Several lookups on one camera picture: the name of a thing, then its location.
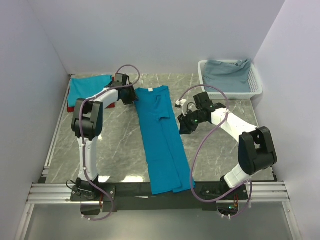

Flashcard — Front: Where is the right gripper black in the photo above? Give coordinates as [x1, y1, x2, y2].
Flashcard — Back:
[178, 109, 207, 136]

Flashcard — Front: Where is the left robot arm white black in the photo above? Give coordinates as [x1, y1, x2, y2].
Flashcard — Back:
[71, 73, 138, 201]

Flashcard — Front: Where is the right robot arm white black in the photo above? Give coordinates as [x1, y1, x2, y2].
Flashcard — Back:
[175, 92, 278, 200]

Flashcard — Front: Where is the folded light teal t shirt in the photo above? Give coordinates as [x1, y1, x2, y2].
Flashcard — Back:
[67, 75, 112, 107]

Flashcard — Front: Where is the folded red t shirt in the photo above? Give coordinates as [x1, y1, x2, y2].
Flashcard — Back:
[66, 103, 116, 113]

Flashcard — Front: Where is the grey blue t shirt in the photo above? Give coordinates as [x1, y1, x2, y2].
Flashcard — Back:
[202, 59, 251, 93]

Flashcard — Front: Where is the white plastic basket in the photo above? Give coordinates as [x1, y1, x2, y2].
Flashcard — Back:
[197, 60, 263, 100]

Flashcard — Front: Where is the black base beam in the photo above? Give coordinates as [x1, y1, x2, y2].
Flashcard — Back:
[70, 181, 249, 215]

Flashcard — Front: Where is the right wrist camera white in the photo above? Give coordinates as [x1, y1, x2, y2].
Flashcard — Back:
[174, 98, 187, 116]

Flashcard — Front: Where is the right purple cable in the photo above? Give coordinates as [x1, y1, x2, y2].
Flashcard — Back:
[179, 84, 253, 219]

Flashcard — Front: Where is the purple cable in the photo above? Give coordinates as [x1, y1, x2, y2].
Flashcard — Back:
[179, 84, 253, 219]
[77, 64, 141, 222]

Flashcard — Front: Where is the aluminium rail frame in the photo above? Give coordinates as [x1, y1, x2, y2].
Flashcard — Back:
[14, 74, 301, 240]

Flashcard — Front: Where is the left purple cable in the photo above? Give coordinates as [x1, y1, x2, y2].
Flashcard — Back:
[77, 64, 141, 222]

